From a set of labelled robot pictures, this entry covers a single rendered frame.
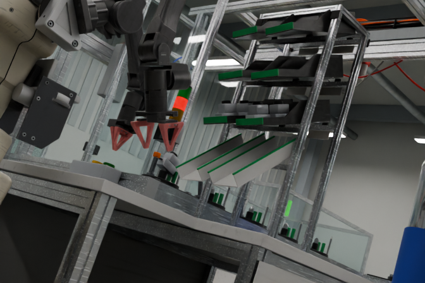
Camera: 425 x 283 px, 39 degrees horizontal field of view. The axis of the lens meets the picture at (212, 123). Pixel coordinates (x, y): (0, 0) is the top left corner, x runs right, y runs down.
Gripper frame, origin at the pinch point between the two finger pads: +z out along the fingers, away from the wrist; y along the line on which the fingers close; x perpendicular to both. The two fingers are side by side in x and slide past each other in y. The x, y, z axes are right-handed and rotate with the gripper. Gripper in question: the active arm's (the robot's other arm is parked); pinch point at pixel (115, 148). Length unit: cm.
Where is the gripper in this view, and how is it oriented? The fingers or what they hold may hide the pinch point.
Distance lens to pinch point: 200.2
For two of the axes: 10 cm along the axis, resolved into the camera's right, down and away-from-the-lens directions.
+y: -6.9, -0.4, 7.2
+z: -3.0, 9.2, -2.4
